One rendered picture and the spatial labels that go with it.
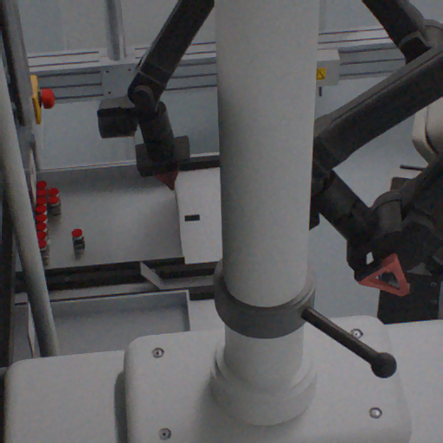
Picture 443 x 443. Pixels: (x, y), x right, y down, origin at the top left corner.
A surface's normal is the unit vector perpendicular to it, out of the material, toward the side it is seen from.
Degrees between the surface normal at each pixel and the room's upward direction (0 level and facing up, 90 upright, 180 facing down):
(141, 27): 90
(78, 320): 0
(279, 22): 90
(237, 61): 90
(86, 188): 0
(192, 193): 0
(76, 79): 90
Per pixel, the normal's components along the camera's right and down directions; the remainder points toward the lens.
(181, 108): -0.02, -0.70
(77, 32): 0.11, 0.71
